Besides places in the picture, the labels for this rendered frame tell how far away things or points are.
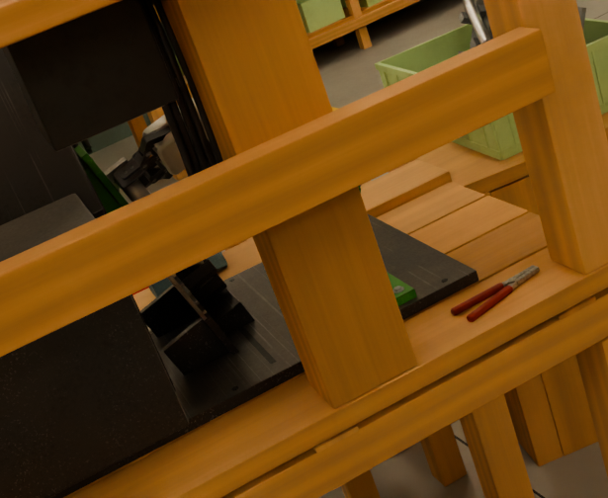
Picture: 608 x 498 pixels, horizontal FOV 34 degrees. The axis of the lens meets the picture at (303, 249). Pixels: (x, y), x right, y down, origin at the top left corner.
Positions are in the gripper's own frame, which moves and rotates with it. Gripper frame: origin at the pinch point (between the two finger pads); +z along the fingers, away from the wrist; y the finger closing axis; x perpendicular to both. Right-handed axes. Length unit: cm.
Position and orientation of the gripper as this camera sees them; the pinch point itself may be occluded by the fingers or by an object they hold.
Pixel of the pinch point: (131, 178)
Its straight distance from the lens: 154.6
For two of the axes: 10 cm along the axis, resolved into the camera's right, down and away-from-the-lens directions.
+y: -1.3, -3.4, -9.3
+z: -7.5, 6.4, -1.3
